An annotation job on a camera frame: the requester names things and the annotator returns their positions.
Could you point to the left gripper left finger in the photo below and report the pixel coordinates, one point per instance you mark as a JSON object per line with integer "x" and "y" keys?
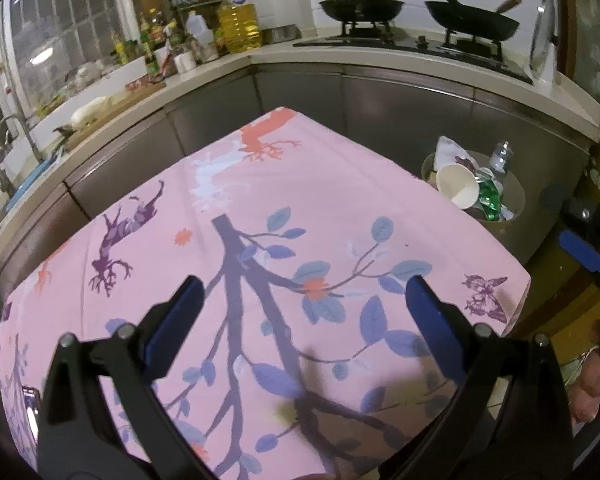
{"x": 166, "y": 326}

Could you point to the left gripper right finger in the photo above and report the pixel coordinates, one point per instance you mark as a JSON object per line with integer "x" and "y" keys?
{"x": 445, "y": 330}

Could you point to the white paper cup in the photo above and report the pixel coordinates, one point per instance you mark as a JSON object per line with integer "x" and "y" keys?
{"x": 458, "y": 184}

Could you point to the clear plastic water bottle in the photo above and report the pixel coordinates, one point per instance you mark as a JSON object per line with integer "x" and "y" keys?
{"x": 500, "y": 159}

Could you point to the white tissue paper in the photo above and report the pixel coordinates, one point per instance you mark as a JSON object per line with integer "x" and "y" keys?
{"x": 448, "y": 152}

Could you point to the kitchen window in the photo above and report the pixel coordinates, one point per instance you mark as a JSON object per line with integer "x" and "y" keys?
{"x": 44, "y": 42}

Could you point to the pink printed tablecloth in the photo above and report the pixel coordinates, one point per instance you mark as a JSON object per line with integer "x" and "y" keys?
{"x": 304, "y": 359}

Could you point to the wooden cutting board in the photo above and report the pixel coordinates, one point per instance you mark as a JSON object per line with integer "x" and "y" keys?
{"x": 115, "y": 109}

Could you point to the steel sink faucet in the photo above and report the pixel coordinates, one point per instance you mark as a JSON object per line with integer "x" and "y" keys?
{"x": 14, "y": 125}

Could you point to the black gas stove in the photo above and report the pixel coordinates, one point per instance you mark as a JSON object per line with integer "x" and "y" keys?
{"x": 478, "y": 52}

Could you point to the steel pot lid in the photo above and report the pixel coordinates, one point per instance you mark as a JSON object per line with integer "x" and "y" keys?
{"x": 542, "y": 53}

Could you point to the white plastic jug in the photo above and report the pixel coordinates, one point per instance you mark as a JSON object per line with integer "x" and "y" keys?
{"x": 198, "y": 28}

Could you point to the black frying pan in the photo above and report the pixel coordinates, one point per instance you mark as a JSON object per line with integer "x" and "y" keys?
{"x": 493, "y": 25}

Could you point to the yellow cooking oil jug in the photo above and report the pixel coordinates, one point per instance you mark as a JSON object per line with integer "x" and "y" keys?
{"x": 240, "y": 26}

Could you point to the lidded steel wok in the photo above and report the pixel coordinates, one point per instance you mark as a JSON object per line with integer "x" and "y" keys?
{"x": 360, "y": 11}

